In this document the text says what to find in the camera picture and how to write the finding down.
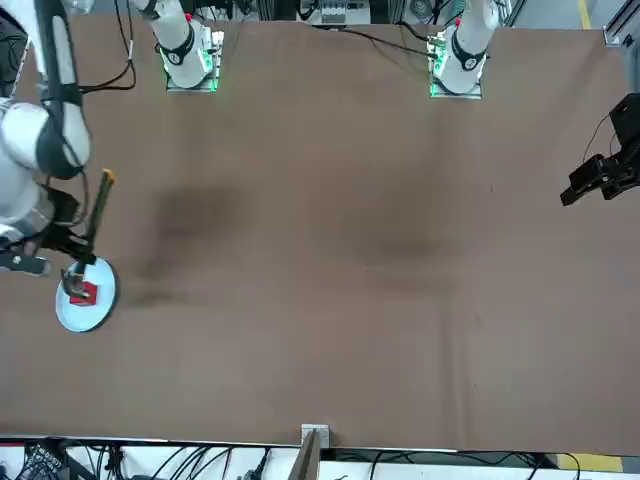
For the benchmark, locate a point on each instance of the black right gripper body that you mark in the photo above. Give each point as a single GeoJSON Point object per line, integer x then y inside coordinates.
{"type": "Point", "coordinates": [62, 210]}

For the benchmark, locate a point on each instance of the light blue round plate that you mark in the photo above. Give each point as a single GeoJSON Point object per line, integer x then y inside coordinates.
{"type": "Point", "coordinates": [85, 317]}

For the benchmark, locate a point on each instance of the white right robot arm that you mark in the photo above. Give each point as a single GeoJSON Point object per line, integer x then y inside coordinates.
{"type": "Point", "coordinates": [20, 140]}

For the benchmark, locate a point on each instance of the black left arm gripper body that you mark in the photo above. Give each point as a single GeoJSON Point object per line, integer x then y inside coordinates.
{"type": "Point", "coordinates": [629, 120]}

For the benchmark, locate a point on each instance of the aluminium frame profile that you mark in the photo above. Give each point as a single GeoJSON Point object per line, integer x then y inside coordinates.
{"type": "Point", "coordinates": [620, 30]}

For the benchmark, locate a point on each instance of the red wooden cube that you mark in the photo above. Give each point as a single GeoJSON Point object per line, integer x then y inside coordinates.
{"type": "Point", "coordinates": [93, 296]}

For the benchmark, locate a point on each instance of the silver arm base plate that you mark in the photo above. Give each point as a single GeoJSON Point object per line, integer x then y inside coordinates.
{"type": "Point", "coordinates": [455, 95]}
{"type": "Point", "coordinates": [192, 88]}

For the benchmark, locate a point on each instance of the silver metal table bracket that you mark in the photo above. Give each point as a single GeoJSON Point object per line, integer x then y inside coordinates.
{"type": "Point", "coordinates": [322, 434]}

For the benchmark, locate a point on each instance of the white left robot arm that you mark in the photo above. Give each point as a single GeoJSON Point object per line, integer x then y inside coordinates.
{"type": "Point", "coordinates": [470, 45]}

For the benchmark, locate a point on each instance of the grey electrical unit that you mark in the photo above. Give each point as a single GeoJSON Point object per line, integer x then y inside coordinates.
{"type": "Point", "coordinates": [334, 12]}

